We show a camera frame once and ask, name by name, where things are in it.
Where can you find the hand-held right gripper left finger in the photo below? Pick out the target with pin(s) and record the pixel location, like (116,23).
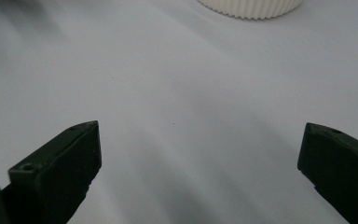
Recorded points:
(65,168)

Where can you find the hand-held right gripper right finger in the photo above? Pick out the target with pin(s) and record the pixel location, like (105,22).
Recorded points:
(341,168)

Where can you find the white ribbed round container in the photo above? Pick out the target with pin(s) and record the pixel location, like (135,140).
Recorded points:
(251,7)

